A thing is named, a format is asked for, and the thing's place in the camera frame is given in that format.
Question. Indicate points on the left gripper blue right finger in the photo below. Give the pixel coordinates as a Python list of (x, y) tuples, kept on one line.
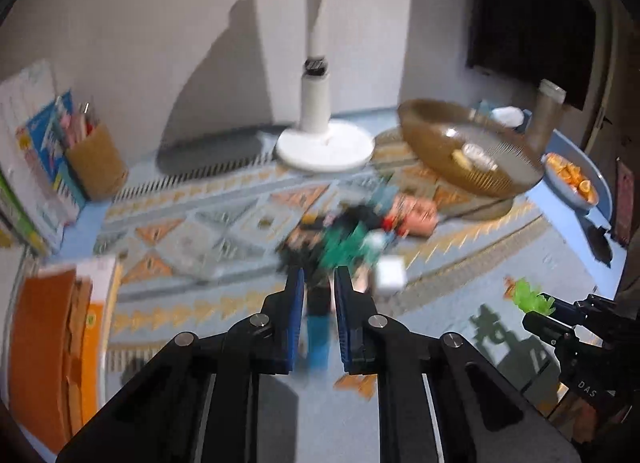
[(353, 310)]

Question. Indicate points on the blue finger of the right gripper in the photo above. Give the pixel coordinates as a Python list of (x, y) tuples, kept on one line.
[(576, 313), (548, 330)]

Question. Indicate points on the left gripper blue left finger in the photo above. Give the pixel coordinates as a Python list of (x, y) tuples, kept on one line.
[(291, 313)]

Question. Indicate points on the blue rectangular box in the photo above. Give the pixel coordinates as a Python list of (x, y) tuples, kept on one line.
[(319, 316)]

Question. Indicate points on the white cube eraser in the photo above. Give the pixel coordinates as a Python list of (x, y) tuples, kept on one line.
[(389, 274)]

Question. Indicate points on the green toy figure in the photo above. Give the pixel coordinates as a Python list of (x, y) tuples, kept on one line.
[(353, 249)]

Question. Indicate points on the black dinosaur figure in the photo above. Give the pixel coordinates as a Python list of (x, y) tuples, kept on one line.
[(302, 247)]

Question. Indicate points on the orange snack box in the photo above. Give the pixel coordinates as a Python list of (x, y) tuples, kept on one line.
[(414, 216)]

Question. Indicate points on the clear correction tape dispenser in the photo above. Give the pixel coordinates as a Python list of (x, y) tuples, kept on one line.
[(478, 157)]

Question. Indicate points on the green leafy toy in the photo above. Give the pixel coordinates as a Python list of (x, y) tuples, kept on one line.
[(530, 299)]

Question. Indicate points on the dark sunglasses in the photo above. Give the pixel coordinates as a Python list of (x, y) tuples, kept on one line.
[(598, 243)]

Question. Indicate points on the patterned blue woven mat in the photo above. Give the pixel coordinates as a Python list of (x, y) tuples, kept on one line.
[(381, 316)]

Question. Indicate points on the plate of orange slices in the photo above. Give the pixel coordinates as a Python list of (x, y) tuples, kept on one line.
[(567, 178)]

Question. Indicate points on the white desk lamp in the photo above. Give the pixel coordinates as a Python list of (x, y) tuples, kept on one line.
[(318, 143)]

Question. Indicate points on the amber ribbed glass bowl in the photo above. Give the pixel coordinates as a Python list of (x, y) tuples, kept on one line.
[(436, 131)]

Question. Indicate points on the tissue pack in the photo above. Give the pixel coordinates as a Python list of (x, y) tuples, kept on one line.
[(506, 116)]

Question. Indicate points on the metal thermos bottle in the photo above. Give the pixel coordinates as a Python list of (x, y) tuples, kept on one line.
[(546, 116)]

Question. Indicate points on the orange wooden block box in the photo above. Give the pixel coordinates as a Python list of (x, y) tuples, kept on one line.
[(58, 336)]

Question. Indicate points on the cork pen holder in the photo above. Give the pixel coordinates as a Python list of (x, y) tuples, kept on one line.
[(98, 165)]

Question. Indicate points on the row of books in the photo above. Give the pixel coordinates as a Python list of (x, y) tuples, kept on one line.
[(33, 163)]

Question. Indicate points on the pens in holder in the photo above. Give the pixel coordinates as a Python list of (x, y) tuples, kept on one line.
[(73, 127)]

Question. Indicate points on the dark wall television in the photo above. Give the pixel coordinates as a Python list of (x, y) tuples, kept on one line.
[(533, 40)]

